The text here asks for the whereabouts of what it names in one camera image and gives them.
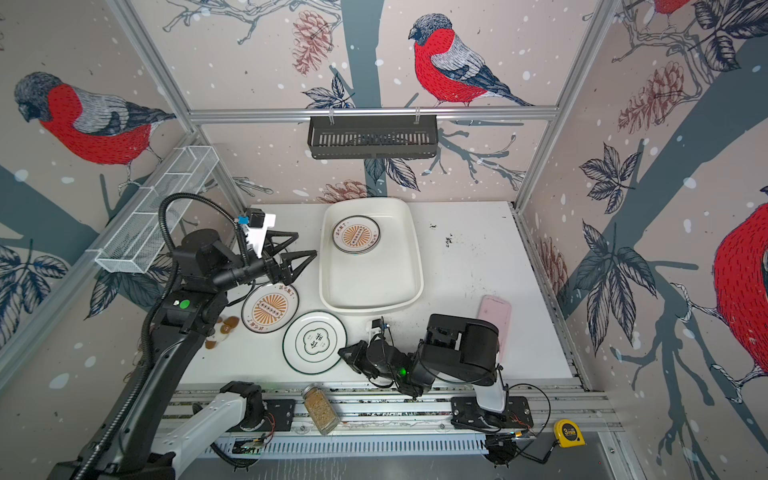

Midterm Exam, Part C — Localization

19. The black right cable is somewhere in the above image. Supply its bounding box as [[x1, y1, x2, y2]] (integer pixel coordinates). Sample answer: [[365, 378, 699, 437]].
[[479, 382, 556, 468]]

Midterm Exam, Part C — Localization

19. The white black-line plate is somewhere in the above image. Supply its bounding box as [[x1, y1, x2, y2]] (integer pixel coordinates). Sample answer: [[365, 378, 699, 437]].
[[282, 311, 347, 375]]

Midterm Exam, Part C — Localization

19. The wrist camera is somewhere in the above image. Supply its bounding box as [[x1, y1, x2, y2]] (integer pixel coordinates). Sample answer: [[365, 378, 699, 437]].
[[369, 317, 389, 340], [237, 208, 277, 258]]

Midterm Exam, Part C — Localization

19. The orange sunburst plate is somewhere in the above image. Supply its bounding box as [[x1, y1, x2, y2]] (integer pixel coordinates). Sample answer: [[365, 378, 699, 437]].
[[332, 215, 381, 254], [241, 283, 300, 334]]

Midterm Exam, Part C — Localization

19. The glass jar of grains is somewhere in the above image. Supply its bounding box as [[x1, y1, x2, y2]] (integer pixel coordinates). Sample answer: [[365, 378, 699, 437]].
[[302, 385, 340, 435]]

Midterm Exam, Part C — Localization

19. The white plastic bin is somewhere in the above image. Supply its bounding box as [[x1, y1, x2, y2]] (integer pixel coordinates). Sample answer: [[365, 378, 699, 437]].
[[319, 197, 424, 315]]

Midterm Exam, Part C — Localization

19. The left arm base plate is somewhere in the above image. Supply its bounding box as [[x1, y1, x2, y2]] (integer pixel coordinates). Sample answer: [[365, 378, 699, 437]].
[[255, 399, 296, 433]]

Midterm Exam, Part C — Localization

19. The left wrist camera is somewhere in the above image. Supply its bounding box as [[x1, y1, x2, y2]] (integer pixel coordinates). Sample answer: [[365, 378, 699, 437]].
[[237, 208, 277, 258]]

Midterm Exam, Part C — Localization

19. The white mesh wall shelf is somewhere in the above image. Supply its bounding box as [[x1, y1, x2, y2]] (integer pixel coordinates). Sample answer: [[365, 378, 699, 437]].
[[95, 146, 219, 273]]

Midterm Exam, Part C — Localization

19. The brown white plush toy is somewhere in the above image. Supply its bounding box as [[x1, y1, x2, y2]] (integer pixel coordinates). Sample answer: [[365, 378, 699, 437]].
[[205, 316, 240, 350]]

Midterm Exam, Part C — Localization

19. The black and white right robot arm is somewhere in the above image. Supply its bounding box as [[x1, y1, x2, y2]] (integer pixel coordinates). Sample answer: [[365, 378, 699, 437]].
[[338, 314, 507, 414]]

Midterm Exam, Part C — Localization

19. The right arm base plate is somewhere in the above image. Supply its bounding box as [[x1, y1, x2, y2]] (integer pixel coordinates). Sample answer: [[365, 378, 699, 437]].
[[450, 396, 534, 433]]

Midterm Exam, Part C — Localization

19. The black hanging wire basket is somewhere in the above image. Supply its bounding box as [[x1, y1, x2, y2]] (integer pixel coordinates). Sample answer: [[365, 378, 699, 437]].
[[307, 115, 438, 160]]

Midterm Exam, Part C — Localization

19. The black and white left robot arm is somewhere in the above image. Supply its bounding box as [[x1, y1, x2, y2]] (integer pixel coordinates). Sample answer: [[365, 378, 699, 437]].
[[49, 229, 317, 479]]

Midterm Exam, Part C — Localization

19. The yellow tape measure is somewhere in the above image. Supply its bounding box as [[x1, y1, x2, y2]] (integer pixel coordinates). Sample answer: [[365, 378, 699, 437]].
[[553, 419, 586, 448]]

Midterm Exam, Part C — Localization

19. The small circuit board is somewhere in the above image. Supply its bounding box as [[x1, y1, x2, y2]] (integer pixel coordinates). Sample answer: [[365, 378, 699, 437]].
[[231, 438, 265, 458]]

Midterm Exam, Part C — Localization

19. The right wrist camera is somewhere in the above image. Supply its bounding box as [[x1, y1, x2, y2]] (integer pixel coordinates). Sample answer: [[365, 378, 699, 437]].
[[369, 317, 389, 340]]

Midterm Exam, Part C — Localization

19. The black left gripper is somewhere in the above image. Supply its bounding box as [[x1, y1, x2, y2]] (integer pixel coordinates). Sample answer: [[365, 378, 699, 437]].
[[212, 229, 317, 293]]

